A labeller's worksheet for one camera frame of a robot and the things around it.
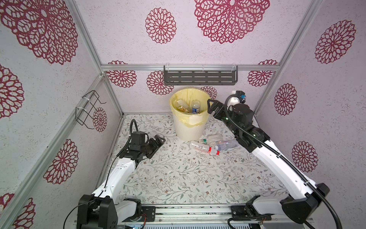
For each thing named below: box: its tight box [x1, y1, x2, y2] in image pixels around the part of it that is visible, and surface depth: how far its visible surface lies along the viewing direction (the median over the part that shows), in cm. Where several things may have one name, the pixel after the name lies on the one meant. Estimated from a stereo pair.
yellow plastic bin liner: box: [169, 88, 211, 127], surface depth 92 cm
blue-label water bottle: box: [174, 98, 193, 114], surface depth 99 cm
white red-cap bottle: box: [189, 140, 221, 156], surface depth 97 cm
